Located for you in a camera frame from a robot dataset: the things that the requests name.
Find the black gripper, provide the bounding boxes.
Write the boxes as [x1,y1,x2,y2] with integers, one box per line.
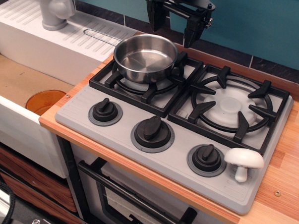
[146,0,216,48]

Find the stainless steel pot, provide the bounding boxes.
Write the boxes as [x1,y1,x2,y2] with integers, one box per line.
[83,28,179,84]

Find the white toy mushroom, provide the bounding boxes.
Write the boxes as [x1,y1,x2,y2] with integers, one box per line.
[224,148,264,182]

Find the black left stove knob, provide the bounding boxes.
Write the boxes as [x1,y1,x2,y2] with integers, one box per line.
[88,98,123,127]

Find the black stove knob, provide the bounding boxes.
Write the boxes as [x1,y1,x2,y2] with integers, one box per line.
[130,116,175,153]
[88,98,123,127]
[187,144,226,178]

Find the black middle stove knob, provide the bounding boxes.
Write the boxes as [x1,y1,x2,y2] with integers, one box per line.
[130,116,175,153]

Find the grey toy stove top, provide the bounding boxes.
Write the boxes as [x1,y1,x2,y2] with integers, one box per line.
[50,48,296,218]

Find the black right stove knob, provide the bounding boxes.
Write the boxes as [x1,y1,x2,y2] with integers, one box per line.
[187,144,226,178]

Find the black left burner grate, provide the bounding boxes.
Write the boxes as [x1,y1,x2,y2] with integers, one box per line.
[89,52,204,117]

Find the black burner grate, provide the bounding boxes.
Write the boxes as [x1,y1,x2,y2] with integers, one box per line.
[89,52,204,117]
[168,65,294,155]

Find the black right burner grate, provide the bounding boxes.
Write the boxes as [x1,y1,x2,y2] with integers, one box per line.
[168,65,294,155]

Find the grey toy faucet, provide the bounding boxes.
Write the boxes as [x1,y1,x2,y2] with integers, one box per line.
[39,0,75,31]

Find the white toy sink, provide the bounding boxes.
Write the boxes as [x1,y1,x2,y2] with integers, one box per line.
[0,0,135,178]

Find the orange sink drain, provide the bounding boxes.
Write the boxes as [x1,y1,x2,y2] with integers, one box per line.
[25,90,66,115]

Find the wooden drawer fronts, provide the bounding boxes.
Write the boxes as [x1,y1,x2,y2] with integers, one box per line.
[0,142,83,224]

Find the oven door with handle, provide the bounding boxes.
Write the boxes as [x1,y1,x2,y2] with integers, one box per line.
[75,156,239,224]

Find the black braided cable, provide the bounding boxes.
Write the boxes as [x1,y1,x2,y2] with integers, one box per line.
[0,180,17,224]

